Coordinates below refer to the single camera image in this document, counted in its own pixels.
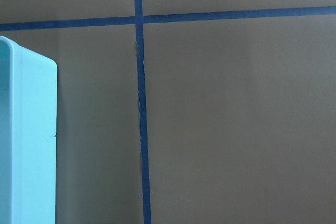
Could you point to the light blue plastic bin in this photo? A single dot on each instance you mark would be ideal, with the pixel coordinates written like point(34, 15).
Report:
point(28, 135)

